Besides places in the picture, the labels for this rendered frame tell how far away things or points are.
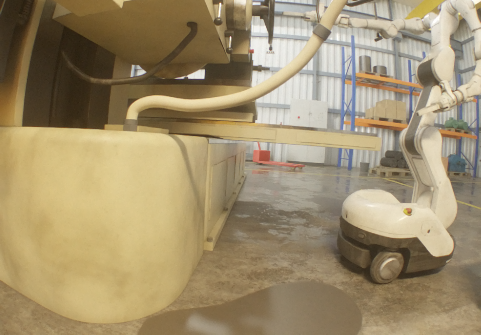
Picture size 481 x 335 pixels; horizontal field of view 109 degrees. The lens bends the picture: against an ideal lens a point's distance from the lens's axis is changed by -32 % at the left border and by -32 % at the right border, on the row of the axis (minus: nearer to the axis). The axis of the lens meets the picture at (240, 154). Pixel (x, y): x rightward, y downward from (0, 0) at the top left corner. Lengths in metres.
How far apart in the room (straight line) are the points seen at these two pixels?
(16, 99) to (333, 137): 1.83
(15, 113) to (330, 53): 9.29
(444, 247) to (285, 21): 9.13
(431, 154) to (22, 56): 1.82
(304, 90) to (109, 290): 8.57
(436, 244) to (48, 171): 1.49
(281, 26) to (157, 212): 9.18
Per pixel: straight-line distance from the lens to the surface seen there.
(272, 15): 1.22
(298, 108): 8.16
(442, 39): 1.68
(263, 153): 6.91
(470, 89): 1.41
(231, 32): 1.29
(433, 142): 1.38
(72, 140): 0.69
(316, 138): 1.82
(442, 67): 1.52
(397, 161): 8.72
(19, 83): 1.06
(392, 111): 8.53
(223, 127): 1.80
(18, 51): 1.12
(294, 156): 8.07
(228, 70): 1.75
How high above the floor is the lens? 0.59
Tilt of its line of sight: 3 degrees down
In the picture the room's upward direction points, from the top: 4 degrees clockwise
